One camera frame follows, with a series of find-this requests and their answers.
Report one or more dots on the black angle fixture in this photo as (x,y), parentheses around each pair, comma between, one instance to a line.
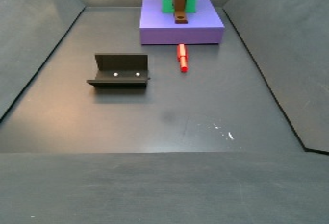
(121,70)

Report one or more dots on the red peg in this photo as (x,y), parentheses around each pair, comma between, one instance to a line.
(182,57)

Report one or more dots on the purple base block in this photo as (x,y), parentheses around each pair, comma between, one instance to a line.
(160,30)

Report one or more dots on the green U-shaped block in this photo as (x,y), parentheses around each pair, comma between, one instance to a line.
(190,6)

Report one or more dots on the brown L-shaped bracket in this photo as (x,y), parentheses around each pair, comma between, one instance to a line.
(180,11)

